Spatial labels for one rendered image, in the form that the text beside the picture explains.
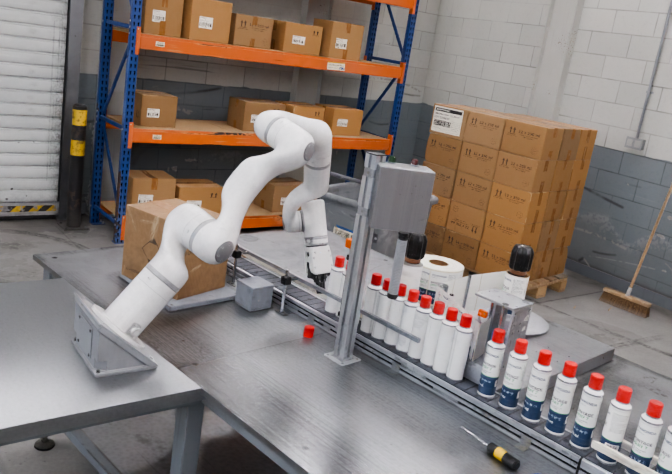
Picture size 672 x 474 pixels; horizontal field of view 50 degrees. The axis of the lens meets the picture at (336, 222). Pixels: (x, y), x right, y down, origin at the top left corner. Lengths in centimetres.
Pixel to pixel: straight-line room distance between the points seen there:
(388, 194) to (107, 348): 90
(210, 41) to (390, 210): 397
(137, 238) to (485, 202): 369
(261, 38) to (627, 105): 326
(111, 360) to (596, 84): 572
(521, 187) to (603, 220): 151
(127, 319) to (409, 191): 89
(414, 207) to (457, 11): 623
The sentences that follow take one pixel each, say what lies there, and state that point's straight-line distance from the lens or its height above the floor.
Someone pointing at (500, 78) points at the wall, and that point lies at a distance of 774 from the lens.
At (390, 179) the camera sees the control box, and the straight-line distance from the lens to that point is 209.
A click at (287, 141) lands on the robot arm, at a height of 149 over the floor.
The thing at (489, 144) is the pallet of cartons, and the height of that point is 117.
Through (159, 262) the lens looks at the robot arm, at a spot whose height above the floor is 112.
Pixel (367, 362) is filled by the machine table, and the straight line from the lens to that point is 233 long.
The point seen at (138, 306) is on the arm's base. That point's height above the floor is 100.
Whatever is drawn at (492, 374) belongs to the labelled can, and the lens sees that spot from 213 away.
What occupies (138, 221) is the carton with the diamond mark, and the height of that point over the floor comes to 108.
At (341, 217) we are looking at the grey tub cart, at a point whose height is 66.
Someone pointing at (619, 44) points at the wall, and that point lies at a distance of 702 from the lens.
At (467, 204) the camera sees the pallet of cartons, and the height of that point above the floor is 65.
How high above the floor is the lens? 182
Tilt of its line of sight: 15 degrees down
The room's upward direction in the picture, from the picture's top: 9 degrees clockwise
